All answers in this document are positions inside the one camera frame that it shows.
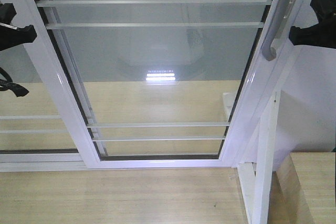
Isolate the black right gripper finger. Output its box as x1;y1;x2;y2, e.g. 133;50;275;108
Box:
289;25;335;49
310;0;335;26

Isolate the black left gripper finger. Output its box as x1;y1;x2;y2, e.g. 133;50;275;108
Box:
0;3;16;25
1;24;37;51

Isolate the white framed sliding glass door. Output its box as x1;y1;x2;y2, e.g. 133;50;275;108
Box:
10;0;316;169

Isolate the white fixed glass door panel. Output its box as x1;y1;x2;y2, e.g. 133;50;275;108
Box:
1;0;100;172

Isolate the wooden base platform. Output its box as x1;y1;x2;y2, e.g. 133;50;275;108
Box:
1;80;246;223

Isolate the silver door handle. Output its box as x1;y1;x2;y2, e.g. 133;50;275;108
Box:
261;0;296;61

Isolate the white door frame post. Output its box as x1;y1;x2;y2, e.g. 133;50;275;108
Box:
228;0;335;168

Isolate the white triangular support bracket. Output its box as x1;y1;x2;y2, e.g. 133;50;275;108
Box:
219;90;281;223

